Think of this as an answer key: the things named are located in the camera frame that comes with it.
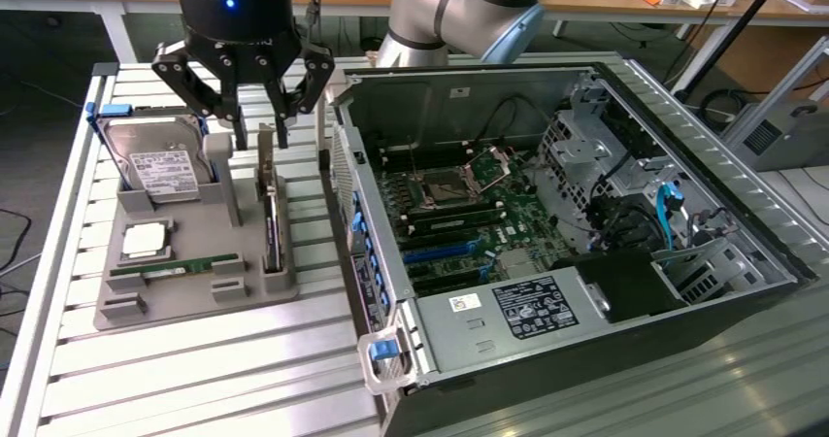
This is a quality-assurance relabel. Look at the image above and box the green motherboard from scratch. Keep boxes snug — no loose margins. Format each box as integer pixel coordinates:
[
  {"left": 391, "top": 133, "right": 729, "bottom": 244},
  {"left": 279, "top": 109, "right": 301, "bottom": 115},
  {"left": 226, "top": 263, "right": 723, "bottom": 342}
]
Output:
[{"left": 374, "top": 140, "right": 577, "bottom": 297}]

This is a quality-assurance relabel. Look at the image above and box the blue disk caddy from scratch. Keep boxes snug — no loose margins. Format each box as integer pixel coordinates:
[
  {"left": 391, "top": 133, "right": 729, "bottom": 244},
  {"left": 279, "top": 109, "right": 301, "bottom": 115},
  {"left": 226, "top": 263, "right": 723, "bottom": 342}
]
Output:
[{"left": 82, "top": 100, "right": 209, "bottom": 193}]

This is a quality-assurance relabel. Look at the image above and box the metal socket cover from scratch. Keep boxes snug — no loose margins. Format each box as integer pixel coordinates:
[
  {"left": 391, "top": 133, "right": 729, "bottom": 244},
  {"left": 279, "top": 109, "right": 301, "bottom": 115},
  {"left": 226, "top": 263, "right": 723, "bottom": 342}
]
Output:
[{"left": 459, "top": 146, "right": 519, "bottom": 190}]

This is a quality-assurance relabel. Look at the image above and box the grey metal cabinet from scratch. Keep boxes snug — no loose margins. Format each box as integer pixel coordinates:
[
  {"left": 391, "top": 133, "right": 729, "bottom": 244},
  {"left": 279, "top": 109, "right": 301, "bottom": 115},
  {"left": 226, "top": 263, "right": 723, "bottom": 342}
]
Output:
[{"left": 721, "top": 36, "right": 829, "bottom": 174}]

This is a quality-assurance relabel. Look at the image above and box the grey power supply unit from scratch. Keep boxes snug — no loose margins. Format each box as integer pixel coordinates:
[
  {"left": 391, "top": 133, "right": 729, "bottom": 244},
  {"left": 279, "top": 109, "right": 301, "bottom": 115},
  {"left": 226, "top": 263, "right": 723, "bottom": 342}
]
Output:
[{"left": 413, "top": 266, "right": 614, "bottom": 375}]

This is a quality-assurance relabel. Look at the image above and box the black open PC case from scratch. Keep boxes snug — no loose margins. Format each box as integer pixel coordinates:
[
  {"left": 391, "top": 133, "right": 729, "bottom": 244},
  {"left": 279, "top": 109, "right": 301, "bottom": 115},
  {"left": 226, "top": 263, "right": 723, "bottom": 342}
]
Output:
[{"left": 313, "top": 62, "right": 817, "bottom": 437}]

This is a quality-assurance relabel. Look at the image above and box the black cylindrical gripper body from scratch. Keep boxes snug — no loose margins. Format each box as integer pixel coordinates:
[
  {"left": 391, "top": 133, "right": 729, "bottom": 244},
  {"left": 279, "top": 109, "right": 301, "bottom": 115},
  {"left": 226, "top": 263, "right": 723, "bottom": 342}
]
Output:
[{"left": 170, "top": 0, "right": 305, "bottom": 88}]

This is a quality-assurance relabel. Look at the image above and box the grey plastic parts rack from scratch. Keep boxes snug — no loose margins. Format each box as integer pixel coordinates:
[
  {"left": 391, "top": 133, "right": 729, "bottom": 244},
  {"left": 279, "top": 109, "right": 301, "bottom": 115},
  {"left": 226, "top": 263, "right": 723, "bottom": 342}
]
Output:
[{"left": 93, "top": 133, "right": 302, "bottom": 331}]

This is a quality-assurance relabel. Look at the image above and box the graphics card with metal bracket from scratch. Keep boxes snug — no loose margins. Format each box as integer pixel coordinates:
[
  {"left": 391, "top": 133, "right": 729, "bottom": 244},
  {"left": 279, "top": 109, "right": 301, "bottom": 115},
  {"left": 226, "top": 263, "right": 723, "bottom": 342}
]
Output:
[{"left": 254, "top": 122, "right": 291, "bottom": 274}]

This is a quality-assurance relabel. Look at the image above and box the black plastic shroud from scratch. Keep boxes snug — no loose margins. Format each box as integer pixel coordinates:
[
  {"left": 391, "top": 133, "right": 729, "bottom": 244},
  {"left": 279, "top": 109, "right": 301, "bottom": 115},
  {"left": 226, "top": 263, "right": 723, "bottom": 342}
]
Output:
[{"left": 554, "top": 251, "right": 689, "bottom": 324}]

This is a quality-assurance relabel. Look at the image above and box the silver finned chipset heatsink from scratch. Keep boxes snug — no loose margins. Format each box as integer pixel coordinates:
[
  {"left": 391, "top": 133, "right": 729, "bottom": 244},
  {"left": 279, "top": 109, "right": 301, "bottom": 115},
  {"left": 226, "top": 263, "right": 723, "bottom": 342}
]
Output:
[{"left": 497, "top": 252, "right": 542, "bottom": 276}]

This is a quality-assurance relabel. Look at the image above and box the green RAM stick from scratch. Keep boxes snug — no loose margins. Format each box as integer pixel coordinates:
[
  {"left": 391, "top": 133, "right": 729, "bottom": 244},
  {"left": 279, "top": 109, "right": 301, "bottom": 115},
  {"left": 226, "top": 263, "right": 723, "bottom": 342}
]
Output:
[{"left": 109, "top": 256, "right": 238, "bottom": 278}]

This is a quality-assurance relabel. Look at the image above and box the blue data wire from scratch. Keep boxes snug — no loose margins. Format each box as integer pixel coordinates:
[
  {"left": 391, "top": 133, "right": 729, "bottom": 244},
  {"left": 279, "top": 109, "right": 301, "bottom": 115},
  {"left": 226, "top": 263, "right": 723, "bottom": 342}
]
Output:
[{"left": 654, "top": 182, "right": 685, "bottom": 253}]

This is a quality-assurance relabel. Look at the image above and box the black stand pole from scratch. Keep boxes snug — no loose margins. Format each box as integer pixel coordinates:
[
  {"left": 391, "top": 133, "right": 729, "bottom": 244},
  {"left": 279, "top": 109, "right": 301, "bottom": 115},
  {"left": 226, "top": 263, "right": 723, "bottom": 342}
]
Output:
[{"left": 671, "top": 0, "right": 795, "bottom": 101}]

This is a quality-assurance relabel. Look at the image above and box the silver CPU chip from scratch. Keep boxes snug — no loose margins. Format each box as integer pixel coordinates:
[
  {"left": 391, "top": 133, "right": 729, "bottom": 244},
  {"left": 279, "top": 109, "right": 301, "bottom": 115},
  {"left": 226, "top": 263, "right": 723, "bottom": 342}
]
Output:
[{"left": 121, "top": 222, "right": 170, "bottom": 258}]

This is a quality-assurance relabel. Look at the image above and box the blue expansion slot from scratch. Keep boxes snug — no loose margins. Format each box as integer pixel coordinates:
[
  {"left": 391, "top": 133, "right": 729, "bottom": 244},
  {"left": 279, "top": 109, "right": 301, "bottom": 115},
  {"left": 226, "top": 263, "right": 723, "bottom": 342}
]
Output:
[{"left": 399, "top": 244, "right": 473, "bottom": 264}]

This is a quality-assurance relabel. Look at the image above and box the black hanging cable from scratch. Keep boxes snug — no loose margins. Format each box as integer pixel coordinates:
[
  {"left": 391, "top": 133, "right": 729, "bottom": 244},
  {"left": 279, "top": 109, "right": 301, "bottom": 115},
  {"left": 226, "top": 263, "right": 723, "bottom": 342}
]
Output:
[{"left": 301, "top": 0, "right": 325, "bottom": 43}]

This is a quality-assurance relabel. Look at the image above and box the silver hard disk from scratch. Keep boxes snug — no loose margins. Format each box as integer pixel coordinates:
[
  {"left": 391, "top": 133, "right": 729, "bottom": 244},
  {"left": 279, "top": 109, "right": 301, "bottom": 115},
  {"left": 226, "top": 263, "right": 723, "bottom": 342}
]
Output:
[{"left": 102, "top": 116, "right": 212, "bottom": 203}]

